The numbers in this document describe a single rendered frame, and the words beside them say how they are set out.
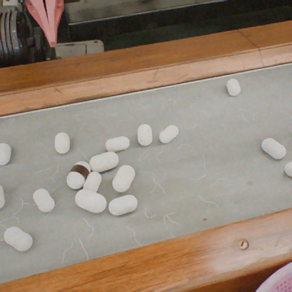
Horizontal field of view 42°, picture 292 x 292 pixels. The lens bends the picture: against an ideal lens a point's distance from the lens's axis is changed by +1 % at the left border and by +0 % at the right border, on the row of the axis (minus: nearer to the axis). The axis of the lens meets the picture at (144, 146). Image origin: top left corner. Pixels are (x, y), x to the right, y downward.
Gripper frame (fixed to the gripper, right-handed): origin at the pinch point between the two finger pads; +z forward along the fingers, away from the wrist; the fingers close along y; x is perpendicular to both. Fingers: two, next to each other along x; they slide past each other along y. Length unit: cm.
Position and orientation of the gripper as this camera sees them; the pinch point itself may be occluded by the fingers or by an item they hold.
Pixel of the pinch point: (51, 38)
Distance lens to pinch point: 49.5
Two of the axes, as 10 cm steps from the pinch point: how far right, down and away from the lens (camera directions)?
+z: 2.2, 9.6, -1.8
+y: 9.7, -1.9, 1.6
